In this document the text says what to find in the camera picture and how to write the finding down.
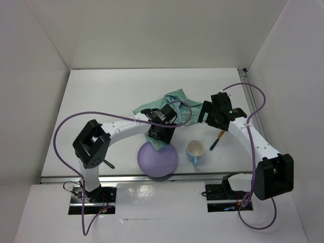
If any purple cable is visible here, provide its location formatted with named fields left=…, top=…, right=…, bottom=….
left=53, top=101, right=192, bottom=236
left=222, top=83, right=277, bottom=230

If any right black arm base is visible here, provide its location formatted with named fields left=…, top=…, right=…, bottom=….
left=201, top=173, right=245, bottom=213

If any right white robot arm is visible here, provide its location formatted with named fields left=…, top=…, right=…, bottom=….
left=198, top=92, right=294, bottom=200

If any purple plastic plate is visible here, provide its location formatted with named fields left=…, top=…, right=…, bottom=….
left=137, top=142, right=179, bottom=178

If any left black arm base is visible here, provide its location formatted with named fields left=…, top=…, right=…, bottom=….
left=63, top=181, right=117, bottom=215

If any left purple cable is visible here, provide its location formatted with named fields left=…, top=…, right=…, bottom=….
left=53, top=101, right=192, bottom=236

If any light blue mug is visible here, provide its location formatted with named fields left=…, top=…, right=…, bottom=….
left=186, top=140, right=205, bottom=167

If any aluminium rail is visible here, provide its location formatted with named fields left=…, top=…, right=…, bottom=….
left=38, top=171, right=252, bottom=184
left=237, top=68, right=265, bottom=138

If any gold fork dark handle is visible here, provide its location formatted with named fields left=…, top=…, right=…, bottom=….
left=103, top=160, right=115, bottom=169

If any right aluminium rail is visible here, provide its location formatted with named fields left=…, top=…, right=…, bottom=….
left=237, top=68, right=265, bottom=138

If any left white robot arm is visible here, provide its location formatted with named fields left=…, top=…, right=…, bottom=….
left=72, top=104, right=177, bottom=202

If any front aluminium rail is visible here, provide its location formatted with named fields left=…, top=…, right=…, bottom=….
left=38, top=171, right=252, bottom=184

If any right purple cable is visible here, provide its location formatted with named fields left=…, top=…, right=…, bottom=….
left=222, top=83, right=277, bottom=230

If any green patterned placemat cloth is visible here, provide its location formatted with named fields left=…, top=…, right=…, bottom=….
left=132, top=88, right=203, bottom=153

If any gold knife dark handle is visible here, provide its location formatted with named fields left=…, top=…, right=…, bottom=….
left=210, top=130, right=225, bottom=151

